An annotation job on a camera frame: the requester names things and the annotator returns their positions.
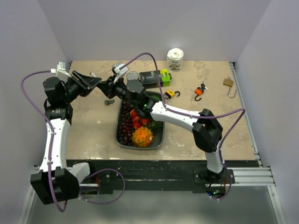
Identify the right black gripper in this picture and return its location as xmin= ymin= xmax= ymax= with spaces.
xmin=97 ymin=75 xmax=138 ymax=108

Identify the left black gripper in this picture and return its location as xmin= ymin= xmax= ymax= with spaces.
xmin=63 ymin=70 xmax=102 ymax=103

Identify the large brass padlock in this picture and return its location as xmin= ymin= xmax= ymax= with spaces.
xmin=223 ymin=77 xmax=237 ymax=98

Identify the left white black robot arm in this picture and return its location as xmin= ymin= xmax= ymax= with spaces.
xmin=30 ymin=71 xmax=101 ymax=205

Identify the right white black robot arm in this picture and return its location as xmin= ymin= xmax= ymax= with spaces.
xmin=97 ymin=77 xmax=225 ymax=183

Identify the tin can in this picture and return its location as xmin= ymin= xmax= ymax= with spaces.
xmin=126 ymin=71 xmax=140 ymax=81

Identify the black green box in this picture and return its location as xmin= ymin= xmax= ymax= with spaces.
xmin=139 ymin=69 xmax=172 ymax=89

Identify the dark red grape bunch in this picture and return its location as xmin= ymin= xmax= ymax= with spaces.
xmin=117 ymin=101 xmax=134 ymax=146

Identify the red cherries bunch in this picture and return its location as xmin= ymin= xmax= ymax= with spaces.
xmin=129 ymin=109 xmax=150 ymax=130

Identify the green avocado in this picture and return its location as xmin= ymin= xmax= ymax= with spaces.
xmin=149 ymin=92 xmax=161 ymax=101

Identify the orange dragon fruit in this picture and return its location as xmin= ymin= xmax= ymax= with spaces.
xmin=131 ymin=126 xmax=154 ymax=147

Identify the yellow black padlock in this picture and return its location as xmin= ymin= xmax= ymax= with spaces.
xmin=164 ymin=90 xmax=181 ymax=99

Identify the toilet paper roll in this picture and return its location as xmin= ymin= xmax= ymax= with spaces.
xmin=166 ymin=48 xmax=184 ymax=71

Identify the dark grey fruit tray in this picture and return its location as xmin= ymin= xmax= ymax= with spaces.
xmin=115 ymin=100 xmax=165 ymax=150

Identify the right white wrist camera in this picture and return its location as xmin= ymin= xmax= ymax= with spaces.
xmin=112 ymin=62 xmax=128 ymax=83

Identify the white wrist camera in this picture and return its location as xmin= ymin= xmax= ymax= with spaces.
xmin=112 ymin=62 xmax=128 ymax=83
xmin=50 ymin=62 xmax=71 ymax=82

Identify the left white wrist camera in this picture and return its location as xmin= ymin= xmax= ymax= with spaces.
xmin=50 ymin=62 xmax=71 ymax=82

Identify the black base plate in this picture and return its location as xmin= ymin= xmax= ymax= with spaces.
xmin=66 ymin=160 xmax=260 ymax=195

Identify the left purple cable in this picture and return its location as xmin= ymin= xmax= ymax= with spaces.
xmin=20 ymin=70 xmax=126 ymax=212

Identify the purple cable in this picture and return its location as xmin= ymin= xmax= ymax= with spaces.
xmin=20 ymin=70 xmax=126 ymax=212
xmin=118 ymin=52 xmax=246 ymax=201

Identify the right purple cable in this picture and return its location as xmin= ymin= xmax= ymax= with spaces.
xmin=118 ymin=52 xmax=246 ymax=201

